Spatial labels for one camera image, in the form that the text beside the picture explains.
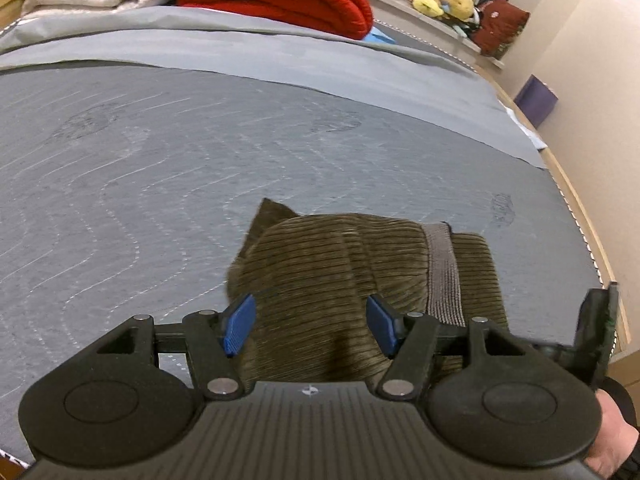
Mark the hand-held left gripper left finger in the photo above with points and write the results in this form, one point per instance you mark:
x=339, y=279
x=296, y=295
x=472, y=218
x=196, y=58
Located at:
x=239, y=325

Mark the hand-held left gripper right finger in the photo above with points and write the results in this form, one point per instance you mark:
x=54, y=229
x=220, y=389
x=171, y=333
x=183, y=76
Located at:
x=381, y=325

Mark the person's right hand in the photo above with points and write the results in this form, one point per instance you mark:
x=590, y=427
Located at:
x=617, y=440

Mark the grey quilted mattress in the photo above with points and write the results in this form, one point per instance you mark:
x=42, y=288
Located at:
x=150, y=160

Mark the purple box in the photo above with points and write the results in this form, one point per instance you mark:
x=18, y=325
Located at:
x=536, y=100

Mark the small light blue item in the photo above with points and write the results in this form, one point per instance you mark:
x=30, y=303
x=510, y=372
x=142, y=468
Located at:
x=380, y=37

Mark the beige headboard ledge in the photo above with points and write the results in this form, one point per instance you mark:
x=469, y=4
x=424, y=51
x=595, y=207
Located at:
x=400, y=10

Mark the maroon cushion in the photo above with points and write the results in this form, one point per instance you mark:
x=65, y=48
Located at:
x=502, y=27

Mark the wooden bed frame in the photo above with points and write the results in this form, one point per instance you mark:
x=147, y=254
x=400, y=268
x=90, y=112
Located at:
x=575, y=200

